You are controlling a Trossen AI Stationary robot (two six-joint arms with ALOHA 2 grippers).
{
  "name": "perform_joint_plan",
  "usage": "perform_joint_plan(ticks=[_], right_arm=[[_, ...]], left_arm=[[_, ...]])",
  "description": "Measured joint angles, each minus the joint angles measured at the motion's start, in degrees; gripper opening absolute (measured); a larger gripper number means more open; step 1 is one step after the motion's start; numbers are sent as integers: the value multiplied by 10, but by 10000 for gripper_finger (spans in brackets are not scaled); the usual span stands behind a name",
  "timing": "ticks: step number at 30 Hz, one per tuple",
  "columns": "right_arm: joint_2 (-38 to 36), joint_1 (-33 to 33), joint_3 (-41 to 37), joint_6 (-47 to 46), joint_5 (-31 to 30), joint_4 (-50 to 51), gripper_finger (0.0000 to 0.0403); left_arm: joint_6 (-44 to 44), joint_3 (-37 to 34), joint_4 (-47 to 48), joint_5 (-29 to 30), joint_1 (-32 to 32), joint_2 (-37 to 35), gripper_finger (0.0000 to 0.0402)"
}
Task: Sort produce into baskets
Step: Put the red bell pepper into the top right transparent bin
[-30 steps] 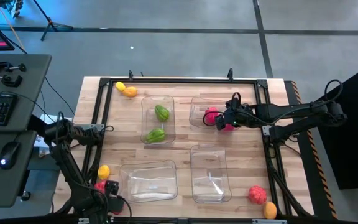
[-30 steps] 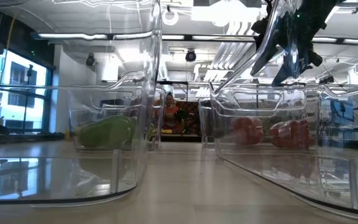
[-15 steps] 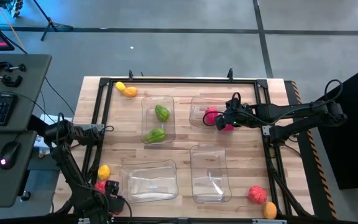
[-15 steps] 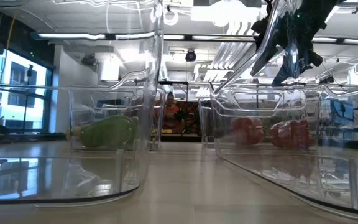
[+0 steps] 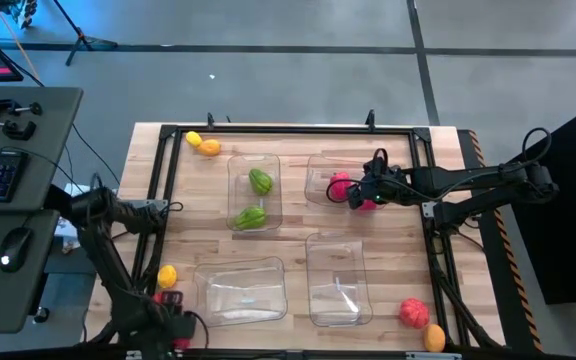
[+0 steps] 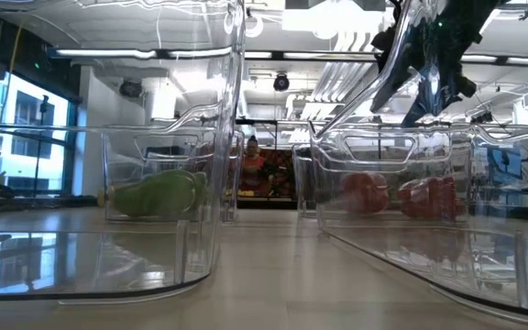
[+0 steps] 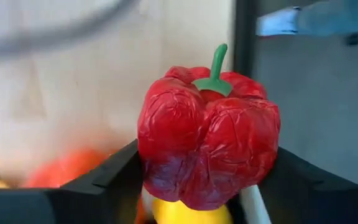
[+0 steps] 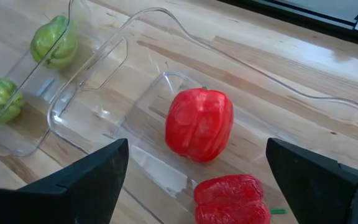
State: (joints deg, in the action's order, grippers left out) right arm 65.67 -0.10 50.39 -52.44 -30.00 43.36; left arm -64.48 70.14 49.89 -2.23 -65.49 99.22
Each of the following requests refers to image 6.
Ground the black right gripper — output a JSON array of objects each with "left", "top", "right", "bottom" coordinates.
[{"left": 369, "top": 0, "right": 501, "bottom": 129}]

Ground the red bell pepper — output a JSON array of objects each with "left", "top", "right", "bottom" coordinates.
[
  {"left": 339, "top": 171, "right": 391, "bottom": 215},
  {"left": 397, "top": 175, "right": 466, "bottom": 219}
]

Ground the green bell pepper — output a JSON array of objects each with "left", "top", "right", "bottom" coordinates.
[{"left": 109, "top": 168, "right": 209, "bottom": 218}]

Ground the clear plastic bin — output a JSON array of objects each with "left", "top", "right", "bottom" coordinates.
[
  {"left": 0, "top": 0, "right": 248, "bottom": 304},
  {"left": 101, "top": 126, "right": 246, "bottom": 225},
  {"left": 308, "top": 0, "right": 528, "bottom": 323},
  {"left": 291, "top": 129, "right": 476, "bottom": 222}
]

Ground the person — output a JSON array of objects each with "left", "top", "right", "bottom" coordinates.
[{"left": 239, "top": 135, "right": 268, "bottom": 193}]

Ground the black ceiling camera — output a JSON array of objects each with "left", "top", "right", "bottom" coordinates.
[{"left": 272, "top": 71, "right": 292, "bottom": 94}]

